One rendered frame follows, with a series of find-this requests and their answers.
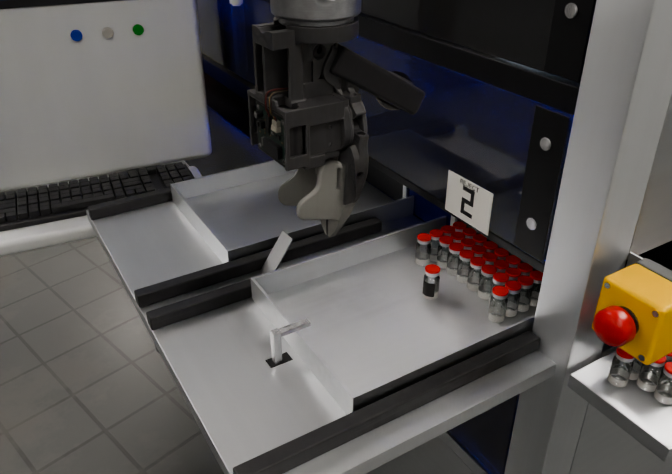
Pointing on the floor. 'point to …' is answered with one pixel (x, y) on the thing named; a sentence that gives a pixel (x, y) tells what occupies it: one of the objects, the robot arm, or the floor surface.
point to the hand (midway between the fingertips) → (336, 221)
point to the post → (596, 202)
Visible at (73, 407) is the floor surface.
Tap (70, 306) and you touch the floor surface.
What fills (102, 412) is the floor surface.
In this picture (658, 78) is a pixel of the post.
